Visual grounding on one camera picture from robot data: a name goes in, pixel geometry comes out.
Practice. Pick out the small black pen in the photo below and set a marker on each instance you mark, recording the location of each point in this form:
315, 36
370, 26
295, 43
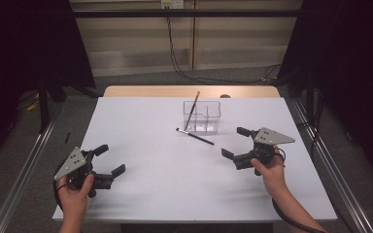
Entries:
67, 138

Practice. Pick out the black stand post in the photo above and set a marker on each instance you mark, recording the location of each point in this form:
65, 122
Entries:
310, 97
44, 106

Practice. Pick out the aluminium floor rail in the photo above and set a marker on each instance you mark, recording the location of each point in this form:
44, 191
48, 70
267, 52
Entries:
357, 215
22, 176

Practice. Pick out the makeup brush with tan bristles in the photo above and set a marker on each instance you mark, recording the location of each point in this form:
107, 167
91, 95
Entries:
191, 111

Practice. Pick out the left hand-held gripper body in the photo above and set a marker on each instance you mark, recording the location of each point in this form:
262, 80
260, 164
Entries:
73, 161

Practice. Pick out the makeup brush with dark bristles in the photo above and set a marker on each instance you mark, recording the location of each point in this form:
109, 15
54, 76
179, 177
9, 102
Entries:
195, 136

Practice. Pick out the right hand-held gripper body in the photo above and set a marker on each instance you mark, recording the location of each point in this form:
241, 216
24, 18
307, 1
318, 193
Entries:
272, 137

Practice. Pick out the black horizontal bar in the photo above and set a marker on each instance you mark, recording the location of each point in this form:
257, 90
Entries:
187, 13

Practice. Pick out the person's left hand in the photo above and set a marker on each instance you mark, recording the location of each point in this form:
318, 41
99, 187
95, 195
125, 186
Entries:
73, 199

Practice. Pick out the person's right hand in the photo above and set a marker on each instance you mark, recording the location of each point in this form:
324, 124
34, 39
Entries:
272, 174

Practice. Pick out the black curtain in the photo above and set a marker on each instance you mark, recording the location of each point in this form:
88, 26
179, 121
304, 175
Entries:
26, 42
356, 48

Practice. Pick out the white table cover sheet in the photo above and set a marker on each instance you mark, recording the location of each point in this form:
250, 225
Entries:
175, 184

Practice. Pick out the white wall socket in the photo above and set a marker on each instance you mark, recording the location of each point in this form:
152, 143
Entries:
172, 4

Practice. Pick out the clear plastic organizer box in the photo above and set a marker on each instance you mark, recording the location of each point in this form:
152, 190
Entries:
207, 126

